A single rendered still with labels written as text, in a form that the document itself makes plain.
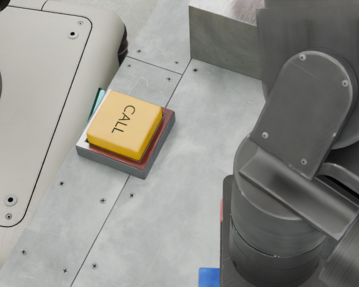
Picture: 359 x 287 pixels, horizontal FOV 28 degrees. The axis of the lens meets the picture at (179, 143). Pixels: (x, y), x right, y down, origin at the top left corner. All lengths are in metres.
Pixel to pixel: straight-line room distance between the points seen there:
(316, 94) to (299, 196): 0.06
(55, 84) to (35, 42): 0.12
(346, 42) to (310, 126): 0.04
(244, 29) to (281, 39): 0.43
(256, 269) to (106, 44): 1.16
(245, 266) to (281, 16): 0.17
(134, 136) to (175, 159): 0.06
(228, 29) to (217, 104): 0.09
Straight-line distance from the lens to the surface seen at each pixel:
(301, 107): 0.32
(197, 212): 0.73
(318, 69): 0.31
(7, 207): 1.36
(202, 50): 0.81
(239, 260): 0.43
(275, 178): 0.35
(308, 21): 0.32
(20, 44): 1.56
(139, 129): 0.73
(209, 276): 0.55
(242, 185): 0.36
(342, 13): 0.31
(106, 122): 0.74
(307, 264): 0.42
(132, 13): 1.95
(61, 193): 0.75
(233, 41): 0.77
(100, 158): 0.75
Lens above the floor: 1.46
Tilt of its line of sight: 59 degrees down
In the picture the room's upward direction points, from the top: 4 degrees counter-clockwise
